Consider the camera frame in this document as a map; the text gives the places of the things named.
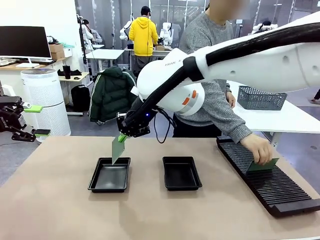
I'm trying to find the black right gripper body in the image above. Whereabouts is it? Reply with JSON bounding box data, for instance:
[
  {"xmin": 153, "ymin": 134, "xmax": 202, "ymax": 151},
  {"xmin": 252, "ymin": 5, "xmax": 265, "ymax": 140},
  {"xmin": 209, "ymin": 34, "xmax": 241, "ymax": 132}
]
[{"xmin": 116, "ymin": 112, "xmax": 152, "ymax": 138}]

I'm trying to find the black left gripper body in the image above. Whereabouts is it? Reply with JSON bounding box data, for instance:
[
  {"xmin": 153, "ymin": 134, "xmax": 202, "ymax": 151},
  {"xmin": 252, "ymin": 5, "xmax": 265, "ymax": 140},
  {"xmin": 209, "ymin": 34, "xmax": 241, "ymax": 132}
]
[{"xmin": 0, "ymin": 96, "xmax": 26, "ymax": 133}]

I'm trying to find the green circuit board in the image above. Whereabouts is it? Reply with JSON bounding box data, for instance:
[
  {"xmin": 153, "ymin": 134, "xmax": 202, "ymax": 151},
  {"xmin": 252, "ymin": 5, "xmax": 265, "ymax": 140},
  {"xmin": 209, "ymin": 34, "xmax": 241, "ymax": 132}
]
[
  {"xmin": 111, "ymin": 136, "xmax": 126, "ymax": 166},
  {"xmin": 246, "ymin": 157, "xmax": 280, "ymax": 173}
]

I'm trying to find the black ESD tray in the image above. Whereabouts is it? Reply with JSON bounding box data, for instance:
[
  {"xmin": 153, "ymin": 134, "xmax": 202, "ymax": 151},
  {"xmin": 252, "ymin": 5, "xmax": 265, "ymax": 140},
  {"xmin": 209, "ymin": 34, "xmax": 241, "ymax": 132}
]
[
  {"xmin": 162, "ymin": 156, "xmax": 203, "ymax": 192},
  {"xmin": 87, "ymin": 156, "xmax": 131, "ymax": 194}
]

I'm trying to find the person's right forearm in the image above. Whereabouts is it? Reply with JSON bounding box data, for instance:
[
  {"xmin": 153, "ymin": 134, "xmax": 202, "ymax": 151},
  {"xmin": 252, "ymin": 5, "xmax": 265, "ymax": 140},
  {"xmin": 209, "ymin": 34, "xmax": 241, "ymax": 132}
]
[{"xmin": 217, "ymin": 107, "xmax": 253, "ymax": 145}]

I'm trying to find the person's left hand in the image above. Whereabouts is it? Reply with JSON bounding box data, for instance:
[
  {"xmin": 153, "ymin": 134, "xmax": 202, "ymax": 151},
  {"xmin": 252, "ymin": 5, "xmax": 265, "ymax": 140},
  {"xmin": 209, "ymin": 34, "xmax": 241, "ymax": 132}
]
[{"xmin": 225, "ymin": 91, "xmax": 237, "ymax": 109}]

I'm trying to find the person's right hand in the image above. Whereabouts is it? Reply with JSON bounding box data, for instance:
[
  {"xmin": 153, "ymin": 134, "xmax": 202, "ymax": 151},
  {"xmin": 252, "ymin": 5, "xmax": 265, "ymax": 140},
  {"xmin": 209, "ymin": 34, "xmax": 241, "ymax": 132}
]
[{"xmin": 240, "ymin": 133, "xmax": 274, "ymax": 166}]

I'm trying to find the white cylindrical air purifier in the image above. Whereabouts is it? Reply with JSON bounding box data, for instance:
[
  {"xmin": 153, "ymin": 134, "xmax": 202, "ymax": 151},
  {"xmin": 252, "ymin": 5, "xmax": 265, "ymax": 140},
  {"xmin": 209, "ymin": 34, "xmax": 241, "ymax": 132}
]
[{"xmin": 20, "ymin": 68, "xmax": 72, "ymax": 141}]

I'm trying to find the dark green puffer jacket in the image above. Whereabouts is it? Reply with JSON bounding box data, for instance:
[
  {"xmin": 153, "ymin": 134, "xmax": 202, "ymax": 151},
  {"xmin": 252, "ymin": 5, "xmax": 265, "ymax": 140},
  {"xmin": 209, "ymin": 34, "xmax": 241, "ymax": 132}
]
[{"xmin": 88, "ymin": 66, "xmax": 141, "ymax": 126}]

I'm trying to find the black backpack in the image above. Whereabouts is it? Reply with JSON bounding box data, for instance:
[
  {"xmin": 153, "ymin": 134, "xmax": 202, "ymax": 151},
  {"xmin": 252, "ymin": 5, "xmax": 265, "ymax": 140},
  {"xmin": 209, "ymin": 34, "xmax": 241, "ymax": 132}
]
[{"xmin": 70, "ymin": 84, "xmax": 91, "ymax": 113}]

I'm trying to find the wooden top desk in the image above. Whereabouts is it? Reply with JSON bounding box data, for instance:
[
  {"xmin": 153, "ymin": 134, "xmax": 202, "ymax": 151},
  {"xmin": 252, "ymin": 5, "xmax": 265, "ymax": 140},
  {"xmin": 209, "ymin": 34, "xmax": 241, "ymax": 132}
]
[{"xmin": 0, "ymin": 56, "xmax": 66, "ymax": 76}]

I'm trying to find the black tumbler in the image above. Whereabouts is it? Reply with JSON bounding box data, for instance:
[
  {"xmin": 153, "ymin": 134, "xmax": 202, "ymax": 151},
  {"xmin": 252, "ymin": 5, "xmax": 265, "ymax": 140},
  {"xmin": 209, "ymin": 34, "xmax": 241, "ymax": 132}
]
[{"xmin": 62, "ymin": 64, "xmax": 72, "ymax": 80}]

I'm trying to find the black cloth item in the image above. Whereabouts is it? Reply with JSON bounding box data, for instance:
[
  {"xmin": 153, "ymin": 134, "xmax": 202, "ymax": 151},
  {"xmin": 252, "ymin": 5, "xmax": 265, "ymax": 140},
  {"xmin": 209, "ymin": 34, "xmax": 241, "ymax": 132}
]
[{"xmin": 57, "ymin": 69, "xmax": 83, "ymax": 77}]

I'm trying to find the brown cardboard box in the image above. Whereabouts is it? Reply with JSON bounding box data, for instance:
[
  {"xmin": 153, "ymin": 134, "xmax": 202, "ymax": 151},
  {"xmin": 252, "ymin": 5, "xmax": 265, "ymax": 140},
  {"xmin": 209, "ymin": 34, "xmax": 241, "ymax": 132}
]
[
  {"xmin": 50, "ymin": 51, "xmax": 66, "ymax": 61},
  {"xmin": 48, "ymin": 43, "xmax": 64, "ymax": 53}
]

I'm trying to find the small wooden side desk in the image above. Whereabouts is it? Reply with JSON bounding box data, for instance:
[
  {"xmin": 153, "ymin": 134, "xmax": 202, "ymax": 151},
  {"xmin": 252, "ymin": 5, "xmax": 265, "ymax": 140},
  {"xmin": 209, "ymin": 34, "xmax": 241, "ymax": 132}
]
[{"xmin": 57, "ymin": 71, "xmax": 90, "ymax": 117}]

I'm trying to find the black computer monitor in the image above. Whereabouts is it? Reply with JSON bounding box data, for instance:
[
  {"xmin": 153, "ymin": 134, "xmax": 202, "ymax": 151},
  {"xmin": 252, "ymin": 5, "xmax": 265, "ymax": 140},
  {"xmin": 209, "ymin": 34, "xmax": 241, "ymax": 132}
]
[{"xmin": 0, "ymin": 25, "xmax": 53, "ymax": 69}]

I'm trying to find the white height-adjustable table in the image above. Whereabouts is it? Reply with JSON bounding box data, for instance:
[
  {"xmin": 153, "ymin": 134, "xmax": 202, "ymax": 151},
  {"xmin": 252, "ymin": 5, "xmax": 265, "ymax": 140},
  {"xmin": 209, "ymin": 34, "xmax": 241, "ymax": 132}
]
[{"xmin": 85, "ymin": 48, "xmax": 125, "ymax": 76}]

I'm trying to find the grey work table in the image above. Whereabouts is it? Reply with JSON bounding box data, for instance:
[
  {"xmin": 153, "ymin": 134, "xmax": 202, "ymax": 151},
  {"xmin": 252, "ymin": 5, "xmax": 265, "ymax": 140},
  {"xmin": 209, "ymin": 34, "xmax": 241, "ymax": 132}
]
[{"xmin": 124, "ymin": 46, "xmax": 177, "ymax": 66}]

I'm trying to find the person in grey sweater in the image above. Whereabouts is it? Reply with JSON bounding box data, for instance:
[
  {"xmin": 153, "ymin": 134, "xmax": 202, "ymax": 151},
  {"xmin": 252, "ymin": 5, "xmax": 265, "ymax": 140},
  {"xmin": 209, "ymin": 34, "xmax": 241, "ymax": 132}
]
[{"xmin": 172, "ymin": 0, "xmax": 238, "ymax": 138}]

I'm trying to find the black tripod stand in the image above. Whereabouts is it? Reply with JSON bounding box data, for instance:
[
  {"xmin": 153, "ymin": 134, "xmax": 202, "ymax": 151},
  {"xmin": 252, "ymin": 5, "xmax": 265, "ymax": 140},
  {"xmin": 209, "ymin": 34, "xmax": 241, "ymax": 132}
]
[{"xmin": 77, "ymin": 14, "xmax": 88, "ymax": 76}]

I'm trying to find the person in yellow hoodie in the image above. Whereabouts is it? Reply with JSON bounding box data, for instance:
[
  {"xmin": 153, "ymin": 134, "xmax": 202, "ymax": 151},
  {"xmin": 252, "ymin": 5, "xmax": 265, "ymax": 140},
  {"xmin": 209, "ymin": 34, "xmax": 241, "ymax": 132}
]
[{"xmin": 128, "ymin": 6, "xmax": 159, "ymax": 78}]

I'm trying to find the seated person in grey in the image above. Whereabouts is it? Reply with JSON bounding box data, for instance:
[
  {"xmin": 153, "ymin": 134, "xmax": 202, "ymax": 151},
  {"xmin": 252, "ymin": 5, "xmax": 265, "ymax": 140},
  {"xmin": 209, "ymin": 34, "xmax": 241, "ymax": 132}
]
[{"xmin": 81, "ymin": 19, "xmax": 103, "ymax": 46}]

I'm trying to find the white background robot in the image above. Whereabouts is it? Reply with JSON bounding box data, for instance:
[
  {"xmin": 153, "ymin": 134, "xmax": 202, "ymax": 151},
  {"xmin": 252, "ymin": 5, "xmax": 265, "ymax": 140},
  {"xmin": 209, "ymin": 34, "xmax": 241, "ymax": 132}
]
[
  {"xmin": 159, "ymin": 21, "xmax": 174, "ymax": 46},
  {"xmin": 252, "ymin": 22, "xmax": 279, "ymax": 35}
]

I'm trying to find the grey plastic basket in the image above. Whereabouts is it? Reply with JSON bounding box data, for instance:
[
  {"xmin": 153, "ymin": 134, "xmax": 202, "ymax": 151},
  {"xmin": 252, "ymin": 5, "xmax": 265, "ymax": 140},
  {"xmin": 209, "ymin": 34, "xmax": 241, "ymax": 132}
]
[{"xmin": 236, "ymin": 85, "xmax": 288, "ymax": 111}]

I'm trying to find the large white table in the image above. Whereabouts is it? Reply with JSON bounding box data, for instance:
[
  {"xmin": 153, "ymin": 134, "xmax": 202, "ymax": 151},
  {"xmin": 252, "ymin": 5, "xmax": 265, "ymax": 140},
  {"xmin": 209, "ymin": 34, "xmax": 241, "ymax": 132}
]
[{"xmin": 224, "ymin": 80, "xmax": 320, "ymax": 148}]

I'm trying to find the black slotted board rack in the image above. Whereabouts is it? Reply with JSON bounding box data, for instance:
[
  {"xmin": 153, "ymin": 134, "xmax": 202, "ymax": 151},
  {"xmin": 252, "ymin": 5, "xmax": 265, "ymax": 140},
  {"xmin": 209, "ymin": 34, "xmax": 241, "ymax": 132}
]
[{"xmin": 216, "ymin": 136, "xmax": 320, "ymax": 218}]

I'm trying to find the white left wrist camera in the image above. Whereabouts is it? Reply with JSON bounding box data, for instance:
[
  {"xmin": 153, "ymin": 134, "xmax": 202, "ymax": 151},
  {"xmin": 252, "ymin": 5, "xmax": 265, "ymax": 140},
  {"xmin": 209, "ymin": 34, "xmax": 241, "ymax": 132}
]
[{"xmin": 0, "ymin": 84, "xmax": 16, "ymax": 98}]

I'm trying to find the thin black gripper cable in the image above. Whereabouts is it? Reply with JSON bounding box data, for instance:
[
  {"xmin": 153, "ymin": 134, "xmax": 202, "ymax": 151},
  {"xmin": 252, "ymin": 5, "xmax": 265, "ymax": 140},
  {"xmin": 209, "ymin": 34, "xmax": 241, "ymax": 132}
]
[{"xmin": 152, "ymin": 107, "xmax": 178, "ymax": 145}]

